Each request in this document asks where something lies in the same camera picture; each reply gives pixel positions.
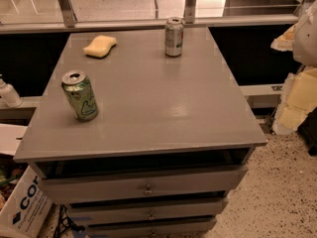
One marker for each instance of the silver 7up can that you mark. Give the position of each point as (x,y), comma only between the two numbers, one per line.
(173,36)

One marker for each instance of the top grey drawer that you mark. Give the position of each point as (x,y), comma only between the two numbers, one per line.
(92,189)

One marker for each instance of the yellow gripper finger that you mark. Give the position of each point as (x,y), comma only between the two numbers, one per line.
(285,41)
(298,100)

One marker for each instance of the metal window frame rail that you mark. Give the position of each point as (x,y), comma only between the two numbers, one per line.
(33,16)

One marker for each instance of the bottom grey drawer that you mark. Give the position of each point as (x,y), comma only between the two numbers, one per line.
(153,229)

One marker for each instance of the yellow sponge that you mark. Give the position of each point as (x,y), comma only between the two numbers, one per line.
(100,46)

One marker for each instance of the middle grey drawer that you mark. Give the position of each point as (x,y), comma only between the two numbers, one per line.
(149,211)

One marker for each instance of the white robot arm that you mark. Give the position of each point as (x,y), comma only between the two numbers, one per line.
(305,38)

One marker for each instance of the grey drawer cabinet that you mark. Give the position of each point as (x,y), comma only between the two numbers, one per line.
(155,114)

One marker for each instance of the white cardboard box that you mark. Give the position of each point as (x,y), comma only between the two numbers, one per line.
(24,212)

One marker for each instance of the grey drawer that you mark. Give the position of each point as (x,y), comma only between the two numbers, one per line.
(149,211)
(153,229)
(92,189)

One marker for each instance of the white plastic bottle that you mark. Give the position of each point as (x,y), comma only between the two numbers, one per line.
(9,94)

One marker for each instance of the green soda can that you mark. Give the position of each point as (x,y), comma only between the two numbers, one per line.
(78,90)

